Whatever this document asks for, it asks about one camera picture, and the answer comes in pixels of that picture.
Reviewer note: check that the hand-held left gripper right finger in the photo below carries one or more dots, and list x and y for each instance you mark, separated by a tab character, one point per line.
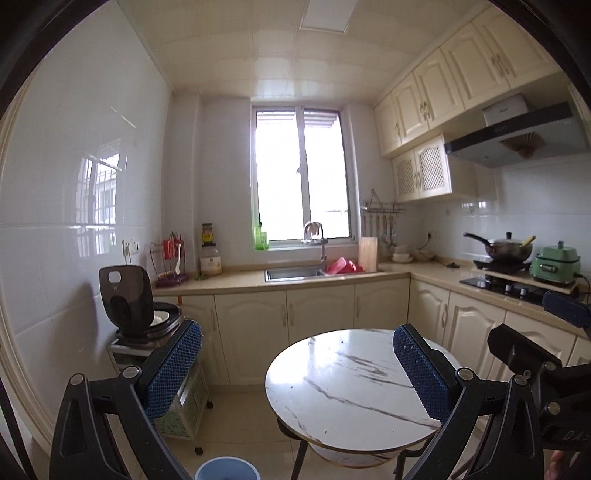
422	369

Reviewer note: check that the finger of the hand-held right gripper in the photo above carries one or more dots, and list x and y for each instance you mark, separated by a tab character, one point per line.
565	309
521	348

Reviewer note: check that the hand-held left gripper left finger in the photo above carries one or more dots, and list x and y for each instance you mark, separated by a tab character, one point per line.
175	364

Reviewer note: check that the blue plastic bin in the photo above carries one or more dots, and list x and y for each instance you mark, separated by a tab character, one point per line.
226	468

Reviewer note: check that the person's right hand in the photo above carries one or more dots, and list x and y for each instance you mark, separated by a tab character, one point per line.
564	474

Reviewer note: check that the metal rolling cart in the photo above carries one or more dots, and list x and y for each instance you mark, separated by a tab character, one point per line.
189	397

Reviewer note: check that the green electric cooker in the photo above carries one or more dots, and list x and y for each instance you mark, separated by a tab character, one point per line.
554	265

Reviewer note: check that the black glass gas hob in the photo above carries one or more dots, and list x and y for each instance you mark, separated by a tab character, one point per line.
498	286

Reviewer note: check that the round white marble table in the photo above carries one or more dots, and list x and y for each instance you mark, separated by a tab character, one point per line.
351	383

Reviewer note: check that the black wok with lid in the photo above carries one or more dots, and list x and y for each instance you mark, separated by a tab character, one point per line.
508	249

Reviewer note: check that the black rice cooker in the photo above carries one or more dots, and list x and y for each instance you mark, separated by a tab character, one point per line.
124	295

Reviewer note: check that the beige countertop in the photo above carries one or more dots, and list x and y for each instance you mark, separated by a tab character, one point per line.
240	281

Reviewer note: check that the clear oil jar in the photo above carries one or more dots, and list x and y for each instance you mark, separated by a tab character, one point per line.
210	262

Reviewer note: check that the stack of white bowls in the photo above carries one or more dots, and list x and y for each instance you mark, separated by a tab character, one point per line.
401	254

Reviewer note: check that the wooden cutting board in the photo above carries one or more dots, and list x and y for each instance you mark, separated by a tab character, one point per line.
368	254

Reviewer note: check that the row of hanging utensils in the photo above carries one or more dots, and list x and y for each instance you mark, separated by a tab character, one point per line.
383	228

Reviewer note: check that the steel kitchen sink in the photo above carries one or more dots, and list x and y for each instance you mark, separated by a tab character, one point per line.
293	273

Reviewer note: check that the green bottle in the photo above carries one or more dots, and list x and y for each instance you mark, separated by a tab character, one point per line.
261	240

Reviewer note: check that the steel faucet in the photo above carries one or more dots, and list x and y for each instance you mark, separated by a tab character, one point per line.
323	251

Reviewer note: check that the brown folding fan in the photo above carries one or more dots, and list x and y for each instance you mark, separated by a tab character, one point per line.
524	145

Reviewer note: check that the grey range hood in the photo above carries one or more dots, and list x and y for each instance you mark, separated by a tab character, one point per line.
549	138

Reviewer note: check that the cream lattice door cabinet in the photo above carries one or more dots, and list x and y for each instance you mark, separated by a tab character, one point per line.
431	170

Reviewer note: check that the sliding window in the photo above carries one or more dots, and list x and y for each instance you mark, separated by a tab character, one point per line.
281	184

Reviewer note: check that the square ceiling light panel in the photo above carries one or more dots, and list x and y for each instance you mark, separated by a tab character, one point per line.
328	14

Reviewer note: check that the white wall socket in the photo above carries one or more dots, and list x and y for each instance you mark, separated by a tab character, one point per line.
130	245

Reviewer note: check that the metal wall utensil rack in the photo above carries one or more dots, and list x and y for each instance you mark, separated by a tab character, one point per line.
384	207

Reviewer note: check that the cream upper wall cabinet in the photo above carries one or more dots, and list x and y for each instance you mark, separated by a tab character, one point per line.
438	92

